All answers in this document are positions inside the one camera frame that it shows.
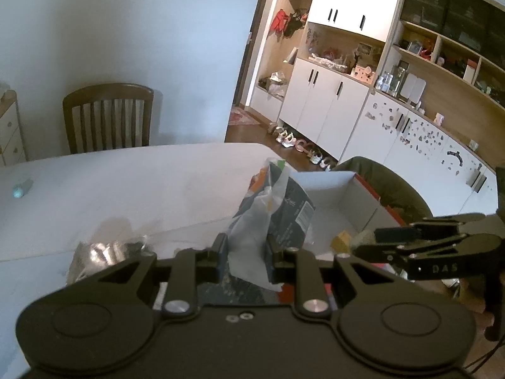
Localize wooden shelf with glass doors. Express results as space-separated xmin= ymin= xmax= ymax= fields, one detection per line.
xmin=389 ymin=0 xmax=505 ymax=110

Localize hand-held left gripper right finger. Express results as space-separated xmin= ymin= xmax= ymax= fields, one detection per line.
xmin=269 ymin=244 xmax=408 ymax=319

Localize white cardboard box orange outside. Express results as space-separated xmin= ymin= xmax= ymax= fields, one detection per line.
xmin=276 ymin=171 xmax=415 ymax=271

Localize small teal bottle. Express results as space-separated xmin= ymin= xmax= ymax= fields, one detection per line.
xmin=12 ymin=179 xmax=34 ymax=199

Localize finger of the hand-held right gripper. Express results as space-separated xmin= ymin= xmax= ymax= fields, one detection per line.
xmin=374 ymin=212 xmax=487 ymax=244
xmin=349 ymin=233 xmax=505 ymax=270

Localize white storage container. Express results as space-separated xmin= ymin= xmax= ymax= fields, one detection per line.
xmin=403 ymin=73 xmax=427 ymax=105

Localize white drawer cabinet wooden top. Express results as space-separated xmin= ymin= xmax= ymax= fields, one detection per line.
xmin=0 ymin=89 xmax=29 ymax=166

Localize plastic bags on bench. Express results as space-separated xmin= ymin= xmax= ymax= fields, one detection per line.
xmin=258 ymin=70 xmax=288 ymax=97

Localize red hanging bag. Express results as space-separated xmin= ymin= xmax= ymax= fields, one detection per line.
xmin=270 ymin=8 xmax=289 ymax=39

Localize white shoe cabinet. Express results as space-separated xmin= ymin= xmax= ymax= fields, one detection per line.
xmin=277 ymin=57 xmax=370 ymax=159

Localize printed snack bag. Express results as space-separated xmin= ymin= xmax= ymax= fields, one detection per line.
xmin=227 ymin=158 xmax=317 ymax=290

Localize clear water bottles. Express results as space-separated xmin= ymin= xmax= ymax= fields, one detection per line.
xmin=375 ymin=72 xmax=395 ymax=92

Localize silver foil packet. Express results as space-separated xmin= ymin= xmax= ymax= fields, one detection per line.
xmin=65 ymin=233 xmax=158 ymax=286

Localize white upper wall cabinet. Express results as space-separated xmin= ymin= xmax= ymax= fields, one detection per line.
xmin=281 ymin=0 xmax=407 ymax=43

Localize patterned rug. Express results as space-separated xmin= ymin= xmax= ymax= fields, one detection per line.
xmin=229 ymin=106 xmax=262 ymax=126

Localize yellow item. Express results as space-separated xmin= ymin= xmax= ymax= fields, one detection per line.
xmin=330 ymin=231 xmax=353 ymax=254

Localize row of shoes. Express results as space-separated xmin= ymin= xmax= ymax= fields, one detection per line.
xmin=267 ymin=122 xmax=338 ymax=171

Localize white sideboard with stickers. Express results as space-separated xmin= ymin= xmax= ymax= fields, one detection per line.
xmin=340 ymin=91 xmax=498 ymax=216

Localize dark hanging bag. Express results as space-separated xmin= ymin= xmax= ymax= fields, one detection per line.
xmin=284 ymin=9 xmax=309 ymax=39

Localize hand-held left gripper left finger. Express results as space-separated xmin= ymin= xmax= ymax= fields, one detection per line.
xmin=92 ymin=233 xmax=229 ymax=319

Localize pink box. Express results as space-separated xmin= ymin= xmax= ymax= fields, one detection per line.
xmin=353 ymin=65 xmax=375 ymax=84

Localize brown wooden chair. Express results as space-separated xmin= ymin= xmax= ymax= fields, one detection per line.
xmin=62 ymin=83 xmax=154 ymax=154

